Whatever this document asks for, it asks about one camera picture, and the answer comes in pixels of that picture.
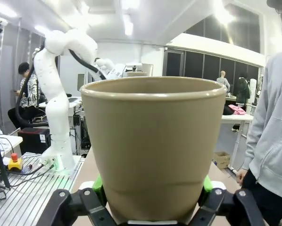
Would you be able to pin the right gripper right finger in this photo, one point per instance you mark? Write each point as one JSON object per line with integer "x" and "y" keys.
{"x": 226, "y": 209}

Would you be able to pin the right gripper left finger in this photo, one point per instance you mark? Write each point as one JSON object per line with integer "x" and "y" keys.
{"x": 84, "y": 207}

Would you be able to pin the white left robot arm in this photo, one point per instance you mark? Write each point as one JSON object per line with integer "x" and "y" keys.
{"x": 53, "y": 94}

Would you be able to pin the person's left hand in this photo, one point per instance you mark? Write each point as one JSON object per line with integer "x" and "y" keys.
{"x": 242, "y": 177}

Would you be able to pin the cardboard box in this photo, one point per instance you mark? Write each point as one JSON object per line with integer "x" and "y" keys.
{"x": 222, "y": 160}

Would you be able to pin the black equipment rack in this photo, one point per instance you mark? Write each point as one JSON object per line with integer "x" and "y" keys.
{"x": 83, "y": 131}

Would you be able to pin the black computer case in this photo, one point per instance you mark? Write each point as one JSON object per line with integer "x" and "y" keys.
{"x": 35, "y": 141}

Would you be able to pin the yellow red emergency stop button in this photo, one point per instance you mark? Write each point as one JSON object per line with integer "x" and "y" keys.
{"x": 13, "y": 162}

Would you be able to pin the white table with pink cloth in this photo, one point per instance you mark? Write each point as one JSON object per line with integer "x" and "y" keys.
{"x": 235, "y": 117}

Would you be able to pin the pink cloth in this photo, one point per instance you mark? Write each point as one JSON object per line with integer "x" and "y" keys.
{"x": 236, "y": 110}

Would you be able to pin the person in grey hoodie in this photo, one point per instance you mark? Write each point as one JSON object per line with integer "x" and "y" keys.
{"x": 268, "y": 117}

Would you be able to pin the white work desk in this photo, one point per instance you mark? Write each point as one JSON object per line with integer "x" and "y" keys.
{"x": 4, "y": 141}

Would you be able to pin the person in dark jacket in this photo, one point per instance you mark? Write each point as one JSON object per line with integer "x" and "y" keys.
{"x": 242, "y": 89}

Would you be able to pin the mannequin in grey top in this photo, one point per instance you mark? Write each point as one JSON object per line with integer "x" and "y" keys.
{"x": 223, "y": 82}

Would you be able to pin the seated person in striped shirt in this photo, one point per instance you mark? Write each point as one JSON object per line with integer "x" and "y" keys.
{"x": 30, "y": 91}

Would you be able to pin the aluminium slotted base plate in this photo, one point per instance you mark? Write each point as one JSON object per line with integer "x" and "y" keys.
{"x": 32, "y": 200}

